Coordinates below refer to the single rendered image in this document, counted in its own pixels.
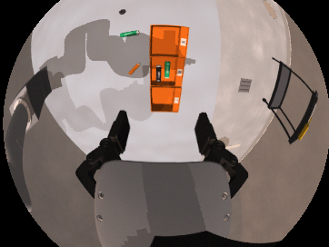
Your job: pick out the green aa battery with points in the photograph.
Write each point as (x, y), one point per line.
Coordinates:
(166, 69)
(129, 33)

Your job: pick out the black hex nut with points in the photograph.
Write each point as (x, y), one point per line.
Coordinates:
(122, 11)

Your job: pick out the orange open bin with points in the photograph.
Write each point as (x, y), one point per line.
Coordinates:
(164, 46)

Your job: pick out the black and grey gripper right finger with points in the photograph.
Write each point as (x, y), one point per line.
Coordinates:
(214, 151)

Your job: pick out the orange battery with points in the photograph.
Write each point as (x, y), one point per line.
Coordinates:
(135, 67)

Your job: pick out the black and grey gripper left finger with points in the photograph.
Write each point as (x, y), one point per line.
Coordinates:
(109, 150)

